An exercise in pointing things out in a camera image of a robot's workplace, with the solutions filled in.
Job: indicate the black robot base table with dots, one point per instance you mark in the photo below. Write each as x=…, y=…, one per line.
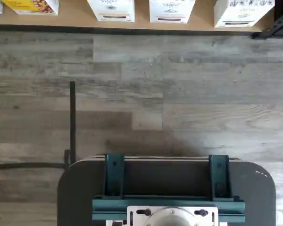
x=77, y=193

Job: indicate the grey xArm robot arm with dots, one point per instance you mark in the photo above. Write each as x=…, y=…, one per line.
x=169, y=217

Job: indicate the white box pink stripe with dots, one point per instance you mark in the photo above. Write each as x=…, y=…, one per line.
x=169, y=10

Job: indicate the white box brown stripe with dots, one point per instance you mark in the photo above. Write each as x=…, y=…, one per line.
x=113, y=9

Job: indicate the brown wooden shelf board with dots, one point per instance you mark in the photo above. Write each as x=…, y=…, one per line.
x=75, y=22

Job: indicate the white box black stripe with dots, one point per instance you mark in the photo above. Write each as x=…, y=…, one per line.
x=243, y=11

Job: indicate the yellow snack box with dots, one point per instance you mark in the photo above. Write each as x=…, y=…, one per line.
x=30, y=5

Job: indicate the white mounting plate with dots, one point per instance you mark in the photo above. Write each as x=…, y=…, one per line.
x=134, y=219

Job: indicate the teal metal mounting frame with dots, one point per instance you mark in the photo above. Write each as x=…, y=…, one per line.
x=113, y=174

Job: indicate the black metal shelf post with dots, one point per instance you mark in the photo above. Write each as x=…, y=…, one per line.
x=281, y=21

